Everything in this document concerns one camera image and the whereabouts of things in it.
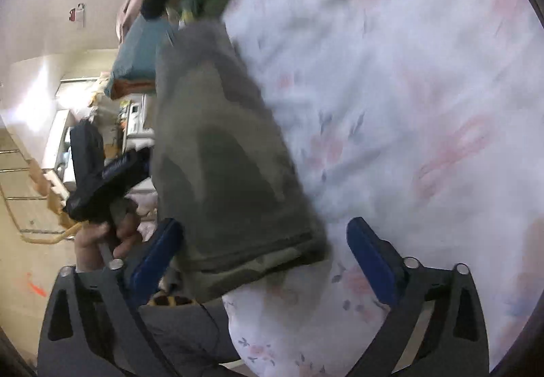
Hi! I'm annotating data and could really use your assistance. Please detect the person's left hand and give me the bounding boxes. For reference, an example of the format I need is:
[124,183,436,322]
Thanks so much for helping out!
[75,196,143,272]

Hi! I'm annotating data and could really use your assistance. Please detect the camouflage pants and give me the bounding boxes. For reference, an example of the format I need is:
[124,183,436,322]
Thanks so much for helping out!
[151,18,332,304]

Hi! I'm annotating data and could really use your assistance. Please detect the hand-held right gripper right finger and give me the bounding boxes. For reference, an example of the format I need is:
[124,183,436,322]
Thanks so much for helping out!
[346,216,489,377]

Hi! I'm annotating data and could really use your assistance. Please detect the person's grey clothing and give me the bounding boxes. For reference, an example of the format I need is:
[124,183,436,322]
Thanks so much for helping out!
[140,301,243,370]

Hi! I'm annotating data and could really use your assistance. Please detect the blue sofa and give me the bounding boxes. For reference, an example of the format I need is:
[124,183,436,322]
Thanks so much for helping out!
[104,16,179,100]

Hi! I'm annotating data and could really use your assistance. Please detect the white wall box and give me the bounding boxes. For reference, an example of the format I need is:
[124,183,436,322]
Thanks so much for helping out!
[69,3,86,28]

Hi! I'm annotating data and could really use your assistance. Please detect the pile of pink clothes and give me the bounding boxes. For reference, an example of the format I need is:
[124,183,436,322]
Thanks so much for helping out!
[117,0,154,46]

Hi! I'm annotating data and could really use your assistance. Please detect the wooden staircase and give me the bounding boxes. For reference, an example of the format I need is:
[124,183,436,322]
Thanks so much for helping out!
[0,126,81,246]

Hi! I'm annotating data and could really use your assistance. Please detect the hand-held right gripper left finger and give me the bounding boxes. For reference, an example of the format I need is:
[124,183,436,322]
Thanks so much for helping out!
[37,218,184,377]

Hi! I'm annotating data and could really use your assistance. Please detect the floral white bedsheet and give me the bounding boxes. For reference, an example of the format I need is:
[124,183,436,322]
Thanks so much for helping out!
[221,0,537,377]

